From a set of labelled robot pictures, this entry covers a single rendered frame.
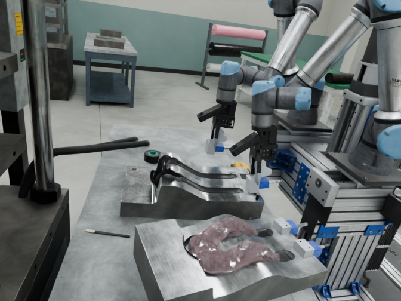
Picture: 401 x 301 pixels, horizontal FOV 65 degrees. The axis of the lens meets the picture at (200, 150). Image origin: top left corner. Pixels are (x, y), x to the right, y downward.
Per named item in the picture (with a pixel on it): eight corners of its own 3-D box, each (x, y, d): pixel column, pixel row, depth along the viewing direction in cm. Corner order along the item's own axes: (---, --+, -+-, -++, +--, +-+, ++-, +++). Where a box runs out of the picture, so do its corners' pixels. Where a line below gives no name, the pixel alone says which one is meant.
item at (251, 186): (278, 185, 121) (279, 172, 119) (283, 190, 116) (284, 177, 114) (246, 187, 119) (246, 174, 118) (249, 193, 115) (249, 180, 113)
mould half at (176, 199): (242, 185, 138) (248, 157, 133) (259, 222, 115) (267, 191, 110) (126, 178, 130) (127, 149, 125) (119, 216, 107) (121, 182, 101)
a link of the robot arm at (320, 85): (312, 106, 148) (320, 77, 143) (287, 98, 157) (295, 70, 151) (323, 103, 157) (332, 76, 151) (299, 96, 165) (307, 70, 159)
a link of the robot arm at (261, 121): (255, 116, 105) (248, 111, 113) (254, 129, 106) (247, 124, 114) (276, 114, 106) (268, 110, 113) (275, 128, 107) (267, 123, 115)
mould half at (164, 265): (271, 228, 113) (278, 202, 108) (323, 283, 92) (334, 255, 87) (133, 254, 92) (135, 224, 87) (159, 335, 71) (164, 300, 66)
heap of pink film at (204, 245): (252, 226, 103) (257, 206, 100) (286, 264, 88) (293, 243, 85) (178, 239, 92) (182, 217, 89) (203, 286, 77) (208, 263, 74)
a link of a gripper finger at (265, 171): (273, 185, 111) (273, 159, 110) (257, 186, 110) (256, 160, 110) (270, 184, 114) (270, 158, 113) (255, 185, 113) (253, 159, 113)
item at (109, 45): (124, 78, 632) (126, 30, 594) (134, 108, 469) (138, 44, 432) (87, 75, 609) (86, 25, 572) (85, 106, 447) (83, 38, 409)
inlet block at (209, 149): (232, 151, 145) (234, 141, 143) (234, 156, 140) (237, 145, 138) (204, 149, 143) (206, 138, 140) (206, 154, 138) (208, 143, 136)
